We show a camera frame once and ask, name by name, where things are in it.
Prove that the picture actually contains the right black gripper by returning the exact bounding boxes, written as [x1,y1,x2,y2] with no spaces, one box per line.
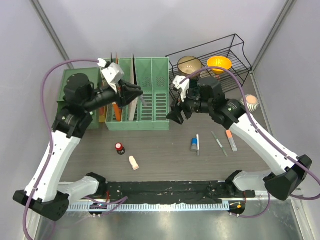
[166,86,213,125]

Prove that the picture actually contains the white folder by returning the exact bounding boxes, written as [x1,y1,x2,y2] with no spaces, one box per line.
[128,55,138,122]

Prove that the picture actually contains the orange folder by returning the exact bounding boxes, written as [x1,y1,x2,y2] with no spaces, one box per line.
[110,53,122,122]

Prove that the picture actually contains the white pen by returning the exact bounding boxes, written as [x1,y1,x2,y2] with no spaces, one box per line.
[196,134,200,157]

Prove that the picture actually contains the drawer box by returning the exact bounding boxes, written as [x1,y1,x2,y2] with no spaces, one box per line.
[56,67,102,130]

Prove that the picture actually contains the green pen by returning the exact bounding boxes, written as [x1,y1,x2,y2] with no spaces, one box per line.
[211,131,228,157]

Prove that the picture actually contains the orange highlighter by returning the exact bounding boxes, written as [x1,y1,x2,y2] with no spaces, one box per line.
[225,130,238,152]

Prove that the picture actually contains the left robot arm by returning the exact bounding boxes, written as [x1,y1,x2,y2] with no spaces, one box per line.
[13,73,143,222]

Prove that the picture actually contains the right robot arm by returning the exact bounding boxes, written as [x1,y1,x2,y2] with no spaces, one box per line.
[166,76,312,201]

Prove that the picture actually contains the green file organizer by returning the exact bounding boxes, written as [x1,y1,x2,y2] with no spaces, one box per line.
[105,57,170,131]

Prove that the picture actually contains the blue grey bottle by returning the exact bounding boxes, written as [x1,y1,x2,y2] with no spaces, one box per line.
[190,138,198,152]

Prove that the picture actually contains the brown glass bowl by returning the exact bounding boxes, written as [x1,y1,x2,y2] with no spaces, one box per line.
[177,56,203,76]

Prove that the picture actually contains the pink mug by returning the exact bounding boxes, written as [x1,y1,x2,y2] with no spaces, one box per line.
[200,71,221,81]

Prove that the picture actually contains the red black stamp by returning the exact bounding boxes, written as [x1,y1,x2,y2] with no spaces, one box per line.
[115,142,126,155]

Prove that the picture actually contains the pink eraser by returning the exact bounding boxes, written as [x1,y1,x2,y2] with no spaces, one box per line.
[128,156,139,171]

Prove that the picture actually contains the orange bowl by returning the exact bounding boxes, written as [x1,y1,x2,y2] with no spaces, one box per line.
[207,56,232,70]

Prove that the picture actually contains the striped ceramic mug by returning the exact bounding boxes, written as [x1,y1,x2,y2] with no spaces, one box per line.
[239,94,260,113]

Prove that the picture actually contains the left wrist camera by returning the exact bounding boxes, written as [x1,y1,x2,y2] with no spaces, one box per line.
[97,58,125,94]

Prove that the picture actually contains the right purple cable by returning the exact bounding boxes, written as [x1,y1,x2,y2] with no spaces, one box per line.
[178,66,320,219]

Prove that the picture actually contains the black wire rack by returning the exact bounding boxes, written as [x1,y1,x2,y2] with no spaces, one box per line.
[167,33,252,93]

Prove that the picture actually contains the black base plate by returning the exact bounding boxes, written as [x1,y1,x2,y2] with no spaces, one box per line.
[106,180,256,205]

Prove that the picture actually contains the white cable tray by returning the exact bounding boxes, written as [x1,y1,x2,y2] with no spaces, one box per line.
[67,201,230,212]

